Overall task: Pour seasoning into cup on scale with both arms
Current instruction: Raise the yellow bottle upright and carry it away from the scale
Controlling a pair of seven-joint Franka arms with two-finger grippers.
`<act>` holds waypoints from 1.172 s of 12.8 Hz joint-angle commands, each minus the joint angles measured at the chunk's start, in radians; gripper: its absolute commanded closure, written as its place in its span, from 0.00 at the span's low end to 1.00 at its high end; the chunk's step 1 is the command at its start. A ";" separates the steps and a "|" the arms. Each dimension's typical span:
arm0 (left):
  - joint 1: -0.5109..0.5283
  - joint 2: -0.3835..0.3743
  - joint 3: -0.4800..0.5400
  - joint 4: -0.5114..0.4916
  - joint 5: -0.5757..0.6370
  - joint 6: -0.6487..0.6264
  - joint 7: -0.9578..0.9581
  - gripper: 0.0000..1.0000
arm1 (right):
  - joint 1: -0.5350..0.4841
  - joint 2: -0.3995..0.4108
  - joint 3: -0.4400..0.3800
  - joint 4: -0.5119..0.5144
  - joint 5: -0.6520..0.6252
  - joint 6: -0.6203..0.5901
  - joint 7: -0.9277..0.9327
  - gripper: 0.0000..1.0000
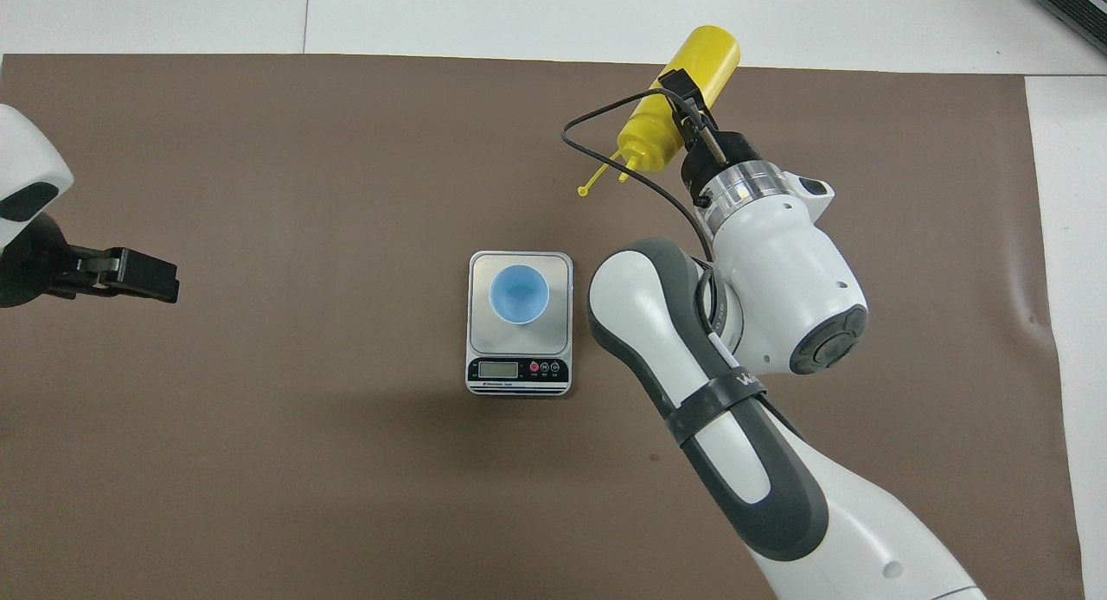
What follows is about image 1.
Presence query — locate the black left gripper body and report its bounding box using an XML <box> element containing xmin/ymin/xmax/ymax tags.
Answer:
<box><xmin>0</xmin><ymin>213</ymin><xmax>113</xmax><ymax>310</ymax></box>

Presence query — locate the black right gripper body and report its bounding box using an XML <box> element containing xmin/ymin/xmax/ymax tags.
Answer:
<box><xmin>681</xmin><ymin>131</ymin><xmax>758</xmax><ymax>205</ymax></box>

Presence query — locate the yellow squeeze bottle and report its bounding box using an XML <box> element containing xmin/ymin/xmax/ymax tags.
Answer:
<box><xmin>578</xmin><ymin>25</ymin><xmax>741</xmax><ymax>196</ymax></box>

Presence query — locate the light blue plastic cup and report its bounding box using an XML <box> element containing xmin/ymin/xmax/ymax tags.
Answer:
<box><xmin>489</xmin><ymin>264</ymin><xmax>550</xmax><ymax>325</ymax></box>

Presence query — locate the silver digital kitchen scale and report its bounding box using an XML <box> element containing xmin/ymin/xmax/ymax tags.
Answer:
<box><xmin>466</xmin><ymin>251</ymin><xmax>573</xmax><ymax>398</ymax></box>

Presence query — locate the brown paper table mat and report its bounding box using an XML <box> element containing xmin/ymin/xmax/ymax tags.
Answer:
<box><xmin>0</xmin><ymin>54</ymin><xmax>1086</xmax><ymax>600</ymax></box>

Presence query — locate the grey ribbed metal device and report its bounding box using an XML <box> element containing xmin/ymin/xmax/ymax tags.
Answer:
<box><xmin>1035</xmin><ymin>0</ymin><xmax>1107</xmax><ymax>32</ymax></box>

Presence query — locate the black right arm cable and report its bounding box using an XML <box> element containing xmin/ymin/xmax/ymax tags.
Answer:
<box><xmin>561</xmin><ymin>99</ymin><xmax>719</xmax><ymax>264</ymax></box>

